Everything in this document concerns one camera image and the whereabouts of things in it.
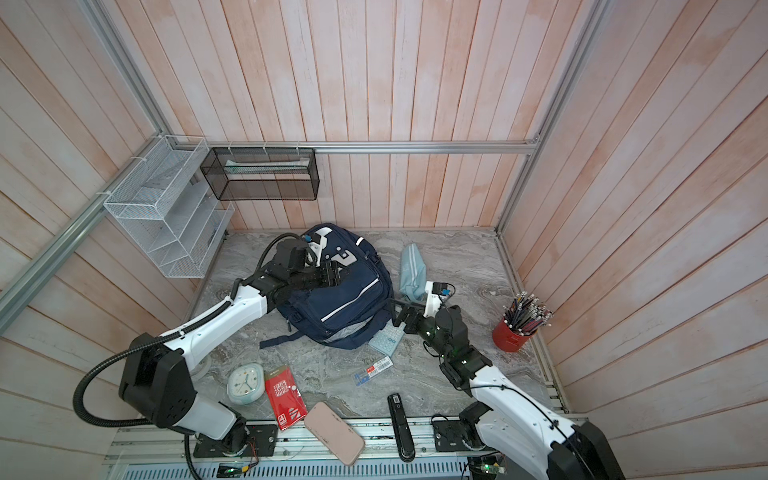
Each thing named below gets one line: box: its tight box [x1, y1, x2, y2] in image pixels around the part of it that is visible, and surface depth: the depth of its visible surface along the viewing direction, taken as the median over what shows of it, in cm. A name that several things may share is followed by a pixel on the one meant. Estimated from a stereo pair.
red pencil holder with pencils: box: [492, 292, 553, 352], surface depth 82 cm
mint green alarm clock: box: [227, 363, 265, 405], surface depth 81 cm
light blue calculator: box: [368, 319, 407, 357], surface depth 91 cm
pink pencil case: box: [304, 402, 365, 466], surface depth 75 cm
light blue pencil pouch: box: [399, 243, 427, 300], surface depth 104 cm
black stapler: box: [387, 393, 416, 463], surface depth 74 cm
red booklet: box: [265, 366, 308, 431], surface depth 82 cm
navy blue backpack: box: [259, 223, 394, 350], surface depth 92 cm
